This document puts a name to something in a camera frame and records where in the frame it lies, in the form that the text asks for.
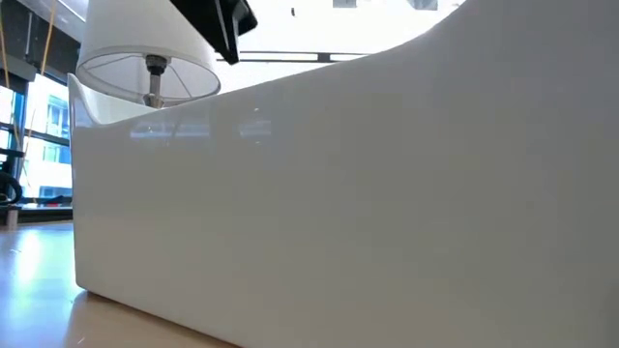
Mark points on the silver lamp stand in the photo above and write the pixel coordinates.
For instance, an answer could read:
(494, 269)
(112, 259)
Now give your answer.
(155, 89)

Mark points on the white plastic basket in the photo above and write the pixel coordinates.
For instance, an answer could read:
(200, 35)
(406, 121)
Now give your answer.
(338, 217)

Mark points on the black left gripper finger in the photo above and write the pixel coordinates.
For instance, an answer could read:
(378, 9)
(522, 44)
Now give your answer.
(232, 53)

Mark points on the white fabric lamp shade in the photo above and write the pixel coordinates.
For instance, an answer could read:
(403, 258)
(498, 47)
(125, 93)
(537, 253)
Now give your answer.
(135, 29)

